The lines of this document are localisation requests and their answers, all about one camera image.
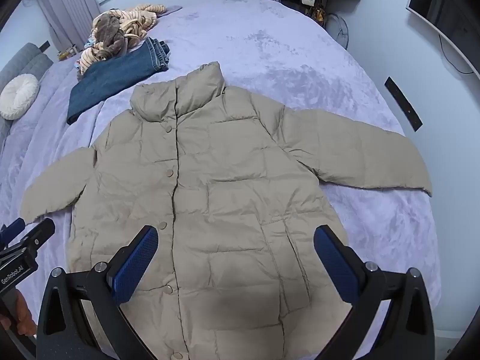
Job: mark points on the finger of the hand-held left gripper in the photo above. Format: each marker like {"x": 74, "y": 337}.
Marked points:
{"x": 13, "y": 227}
{"x": 39, "y": 232}

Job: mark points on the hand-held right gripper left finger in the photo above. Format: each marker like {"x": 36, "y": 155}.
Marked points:
{"x": 135, "y": 266}

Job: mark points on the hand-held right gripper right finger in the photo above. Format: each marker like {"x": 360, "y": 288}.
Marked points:
{"x": 335, "y": 266}

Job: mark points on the beige puffer jacket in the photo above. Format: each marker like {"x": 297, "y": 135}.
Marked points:
{"x": 225, "y": 180}

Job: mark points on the person's left hand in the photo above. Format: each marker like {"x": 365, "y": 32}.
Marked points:
{"x": 24, "y": 315}

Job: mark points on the round white pleated cushion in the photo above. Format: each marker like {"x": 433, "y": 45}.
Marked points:
{"x": 17, "y": 95}

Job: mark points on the folded blue jeans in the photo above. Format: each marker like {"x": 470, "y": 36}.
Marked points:
{"x": 108, "y": 82}

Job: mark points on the grey quilted headboard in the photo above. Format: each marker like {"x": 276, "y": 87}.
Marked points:
{"x": 22, "y": 60}

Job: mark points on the black flat bar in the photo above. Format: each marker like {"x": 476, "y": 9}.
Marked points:
{"x": 403, "y": 103}

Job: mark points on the pile of small bedside objects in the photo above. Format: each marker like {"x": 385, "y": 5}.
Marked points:
{"x": 67, "y": 52}

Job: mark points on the lilac fleece bed blanket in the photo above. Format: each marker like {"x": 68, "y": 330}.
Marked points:
{"x": 281, "y": 63}

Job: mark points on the tan brown striped plush blanket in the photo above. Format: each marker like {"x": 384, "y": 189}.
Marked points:
{"x": 112, "y": 30}

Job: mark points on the small standing fan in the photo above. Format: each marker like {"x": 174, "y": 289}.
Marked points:
{"x": 337, "y": 30}

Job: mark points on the yellow hanging ornament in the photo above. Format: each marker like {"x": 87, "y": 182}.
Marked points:
{"x": 318, "y": 14}

